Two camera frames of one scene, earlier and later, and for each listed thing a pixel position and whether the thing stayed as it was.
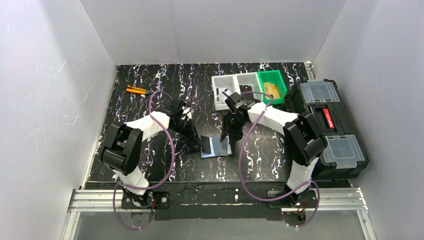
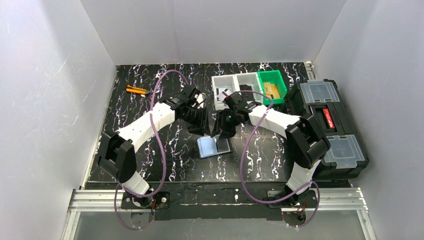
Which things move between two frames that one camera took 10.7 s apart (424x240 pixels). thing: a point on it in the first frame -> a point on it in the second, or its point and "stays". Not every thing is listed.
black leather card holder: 212,147 stays
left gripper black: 191,136 -> 197,116
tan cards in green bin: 271,89 stays
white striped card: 223,96 stays
